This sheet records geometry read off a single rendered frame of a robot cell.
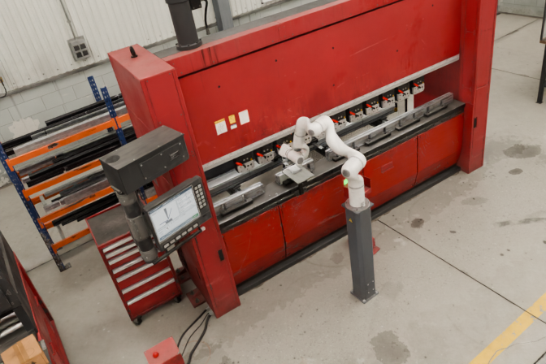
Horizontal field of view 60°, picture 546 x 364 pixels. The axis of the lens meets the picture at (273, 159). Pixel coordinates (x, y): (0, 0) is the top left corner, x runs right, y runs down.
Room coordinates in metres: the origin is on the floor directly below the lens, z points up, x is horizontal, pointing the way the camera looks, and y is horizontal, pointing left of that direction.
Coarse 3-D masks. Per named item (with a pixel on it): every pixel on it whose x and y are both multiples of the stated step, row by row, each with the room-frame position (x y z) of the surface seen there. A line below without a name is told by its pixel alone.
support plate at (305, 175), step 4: (300, 168) 3.58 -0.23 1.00; (304, 168) 3.57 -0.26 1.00; (284, 172) 3.56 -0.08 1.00; (288, 172) 3.55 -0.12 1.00; (300, 172) 3.51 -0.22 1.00; (304, 172) 3.50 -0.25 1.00; (308, 172) 3.49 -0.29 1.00; (288, 176) 3.48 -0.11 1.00; (292, 176) 3.47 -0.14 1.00; (296, 176) 3.46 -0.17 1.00; (300, 176) 3.45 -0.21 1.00; (304, 176) 3.44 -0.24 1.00; (308, 176) 3.43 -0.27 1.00; (312, 176) 3.42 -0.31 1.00; (296, 180) 3.40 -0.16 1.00; (300, 180) 3.39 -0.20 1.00; (304, 180) 3.38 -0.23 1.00
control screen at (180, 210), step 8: (184, 192) 2.68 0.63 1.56; (192, 192) 2.72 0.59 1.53; (168, 200) 2.60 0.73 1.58; (176, 200) 2.63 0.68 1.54; (184, 200) 2.67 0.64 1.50; (192, 200) 2.71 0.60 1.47; (160, 208) 2.55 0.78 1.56; (168, 208) 2.59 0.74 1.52; (176, 208) 2.62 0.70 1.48; (184, 208) 2.66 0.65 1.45; (192, 208) 2.69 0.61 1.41; (152, 216) 2.51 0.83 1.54; (160, 216) 2.54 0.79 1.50; (168, 216) 2.58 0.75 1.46; (176, 216) 2.61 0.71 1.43; (184, 216) 2.65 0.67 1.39; (192, 216) 2.68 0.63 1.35; (160, 224) 2.53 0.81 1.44; (168, 224) 2.56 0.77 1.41; (176, 224) 2.60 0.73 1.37; (184, 224) 2.64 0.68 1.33; (160, 232) 2.52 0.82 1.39; (168, 232) 2.55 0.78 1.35; (160, 240) 2.50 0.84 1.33
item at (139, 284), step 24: (96, 216) 3.44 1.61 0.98; (120, 216) 3.37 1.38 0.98; (96, 240) 3.09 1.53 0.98; (120, 240) 3.06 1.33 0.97; (120, 264) 3.03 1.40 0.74; (144, 264) 3.12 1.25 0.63; (168, 264) 3.19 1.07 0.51; (120, 288) 3.00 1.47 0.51; (144, 288) 3.07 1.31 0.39; (168, 288) 3.16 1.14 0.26; (144, 312) 3.04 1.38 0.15
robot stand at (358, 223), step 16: (368, 208) 2.86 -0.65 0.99; (352, 224) 2.88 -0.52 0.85; (368, 224) 2.87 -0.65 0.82; (352, 240) 2.89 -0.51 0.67; (368, 240) 2.86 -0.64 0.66; (352, 256) 2.91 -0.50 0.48; (368, 256) 2.86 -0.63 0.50; (352, 272) 2.93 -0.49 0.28; (368, 272) 2.85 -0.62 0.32; (368, 288) 2.84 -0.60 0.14
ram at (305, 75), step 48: (432, 0) 4.37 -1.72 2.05; (288, 48) 3.67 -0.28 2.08; (336, 48) 3.88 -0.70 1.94; (384, 48) 4.11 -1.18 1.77; (432, 48) 4.38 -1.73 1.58; (192, 96) 3.29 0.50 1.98; (240, 96) 3.46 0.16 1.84; (288, 96) 3.64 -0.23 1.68; (336, 96) 3.86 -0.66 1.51; (240, 144) 3.42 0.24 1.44
